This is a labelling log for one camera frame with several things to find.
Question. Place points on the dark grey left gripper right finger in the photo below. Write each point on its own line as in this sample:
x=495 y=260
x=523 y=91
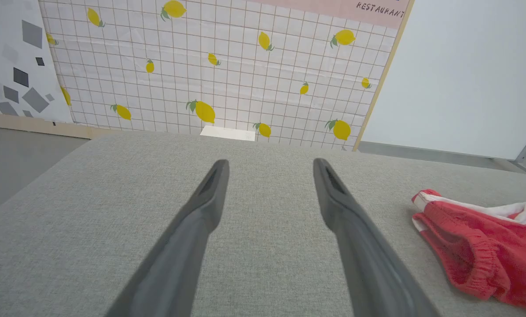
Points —
x=364 y=255

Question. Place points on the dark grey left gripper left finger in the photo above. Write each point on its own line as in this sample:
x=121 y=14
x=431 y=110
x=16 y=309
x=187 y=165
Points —
x=179 y=246

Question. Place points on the red garment with white trim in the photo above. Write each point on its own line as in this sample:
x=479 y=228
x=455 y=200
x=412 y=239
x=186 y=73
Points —
x=487 y=251

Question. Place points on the small white box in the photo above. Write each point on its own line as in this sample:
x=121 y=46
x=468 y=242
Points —
x=227 y=133

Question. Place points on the wooden baseboard strip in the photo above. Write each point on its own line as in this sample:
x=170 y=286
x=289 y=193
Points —
x=42 y=127

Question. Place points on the lemon print grid panel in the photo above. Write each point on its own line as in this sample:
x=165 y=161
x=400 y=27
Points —
x=227 y=66

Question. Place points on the plain white board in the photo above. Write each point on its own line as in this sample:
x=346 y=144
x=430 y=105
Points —
x=465 y=75

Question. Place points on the grey terrazzo print panel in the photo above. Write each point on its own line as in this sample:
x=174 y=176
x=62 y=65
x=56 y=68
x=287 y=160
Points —
x=12 y=57

